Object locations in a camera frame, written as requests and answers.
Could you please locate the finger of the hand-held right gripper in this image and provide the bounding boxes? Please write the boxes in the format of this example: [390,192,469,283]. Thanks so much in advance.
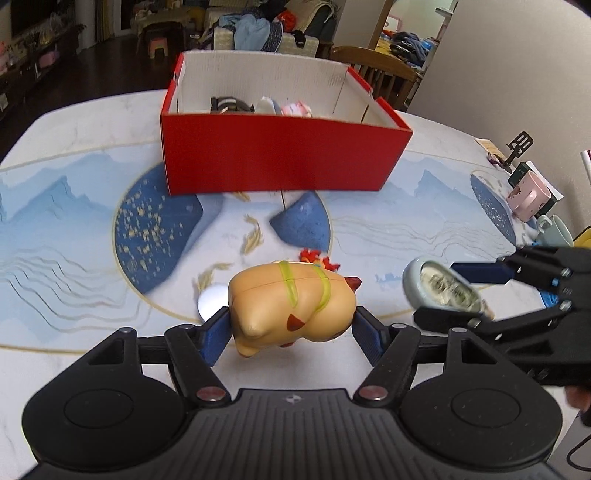
[412,295,579,343]
[450,244,591,294]

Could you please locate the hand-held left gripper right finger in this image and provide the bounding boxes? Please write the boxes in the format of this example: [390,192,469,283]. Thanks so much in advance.
[351,305,503,402]

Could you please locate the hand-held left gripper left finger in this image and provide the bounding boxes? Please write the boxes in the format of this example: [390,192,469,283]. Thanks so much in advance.
[78,308,232,403]

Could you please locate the pale blue oval case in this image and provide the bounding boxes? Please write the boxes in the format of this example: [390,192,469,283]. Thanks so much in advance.
[402,257,495,322]

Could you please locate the yellow plastic animal toy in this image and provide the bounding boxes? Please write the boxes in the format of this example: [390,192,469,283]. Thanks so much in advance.
[228,260,363,359]

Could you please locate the red cardboard box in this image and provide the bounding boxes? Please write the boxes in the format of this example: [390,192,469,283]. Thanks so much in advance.
[159,50,414,197]

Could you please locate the person's right hand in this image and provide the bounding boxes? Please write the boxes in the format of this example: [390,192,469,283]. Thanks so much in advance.
[566,385,591,428]

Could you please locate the pale green cup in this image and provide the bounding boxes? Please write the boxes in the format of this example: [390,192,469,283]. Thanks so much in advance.
[536,213,576,248]

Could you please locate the pink mug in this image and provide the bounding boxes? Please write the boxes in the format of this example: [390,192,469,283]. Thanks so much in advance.
[506,172,553,223]

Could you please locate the dark green carton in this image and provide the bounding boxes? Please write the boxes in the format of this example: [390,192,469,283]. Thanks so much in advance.
[508,161,565,202]

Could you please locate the beige card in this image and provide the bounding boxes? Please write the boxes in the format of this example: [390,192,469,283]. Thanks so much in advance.
[475,137,505,160]

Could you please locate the black phone stand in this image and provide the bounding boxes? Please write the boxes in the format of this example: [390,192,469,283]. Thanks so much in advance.
[501,131,537,174]

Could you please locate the black metal gadget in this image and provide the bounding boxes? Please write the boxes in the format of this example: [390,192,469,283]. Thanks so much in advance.
[209,95,255,114]

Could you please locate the wooden chair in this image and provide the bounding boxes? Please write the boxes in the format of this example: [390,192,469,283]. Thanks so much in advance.
[329,45,424,112]

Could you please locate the small pink white item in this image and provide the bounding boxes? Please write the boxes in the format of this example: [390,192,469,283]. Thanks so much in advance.
[281,102,315,119]

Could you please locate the pile of clothes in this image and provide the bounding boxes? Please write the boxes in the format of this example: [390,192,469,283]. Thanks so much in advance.
[382,30,445,68]

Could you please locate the yellow white sofa blanket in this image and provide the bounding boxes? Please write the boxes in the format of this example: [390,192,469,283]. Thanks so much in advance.
[211,25,320,59]

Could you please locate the dark sofa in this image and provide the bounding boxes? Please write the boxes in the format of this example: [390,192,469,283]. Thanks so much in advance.
[202,0,336,59]

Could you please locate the dark blue dotted garment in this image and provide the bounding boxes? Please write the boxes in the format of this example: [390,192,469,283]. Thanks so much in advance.
[261,20,285,53]

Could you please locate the light blue garment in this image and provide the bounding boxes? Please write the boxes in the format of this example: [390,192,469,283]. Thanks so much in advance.
[219,14,271,51]

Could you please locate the cream knitted blanket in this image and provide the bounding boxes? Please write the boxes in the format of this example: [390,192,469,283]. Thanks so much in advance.
[299,0,334,29]

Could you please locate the small low table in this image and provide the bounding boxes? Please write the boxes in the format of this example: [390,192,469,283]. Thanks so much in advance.
[131,8,195,48]

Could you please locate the dark low tv cabinet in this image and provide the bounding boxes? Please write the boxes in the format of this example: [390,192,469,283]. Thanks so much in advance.
[0,23,89,112]

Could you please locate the black cable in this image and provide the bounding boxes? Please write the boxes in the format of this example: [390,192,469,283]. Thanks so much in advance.
[565,431,591,470]

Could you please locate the wall television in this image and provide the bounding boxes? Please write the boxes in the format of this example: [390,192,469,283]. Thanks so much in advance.
[9,0,89,40]

